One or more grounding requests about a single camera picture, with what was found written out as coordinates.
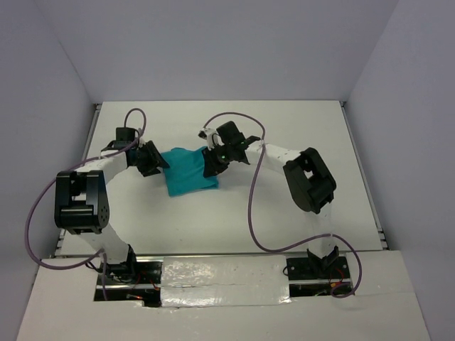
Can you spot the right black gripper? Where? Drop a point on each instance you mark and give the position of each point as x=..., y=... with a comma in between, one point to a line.
x=212, y=168

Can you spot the teal t shirt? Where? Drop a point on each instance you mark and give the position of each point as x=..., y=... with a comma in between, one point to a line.
x=185, y=172

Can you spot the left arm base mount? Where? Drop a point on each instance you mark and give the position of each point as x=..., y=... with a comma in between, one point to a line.
x=133, y=281

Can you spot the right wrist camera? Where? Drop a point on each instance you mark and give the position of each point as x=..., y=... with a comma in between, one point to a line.
x=211, y=137

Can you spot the silver taped panel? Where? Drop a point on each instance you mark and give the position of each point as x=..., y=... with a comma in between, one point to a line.
x=222, y=281

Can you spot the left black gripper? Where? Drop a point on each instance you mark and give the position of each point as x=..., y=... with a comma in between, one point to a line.
x=155, y=159

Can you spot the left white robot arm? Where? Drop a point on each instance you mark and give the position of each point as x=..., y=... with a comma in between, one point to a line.
x=81, y=200

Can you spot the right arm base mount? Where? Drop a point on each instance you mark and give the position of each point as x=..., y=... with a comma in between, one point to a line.
x=311, y=276

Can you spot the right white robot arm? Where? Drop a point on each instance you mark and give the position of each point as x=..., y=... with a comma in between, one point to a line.
x=310, y=182

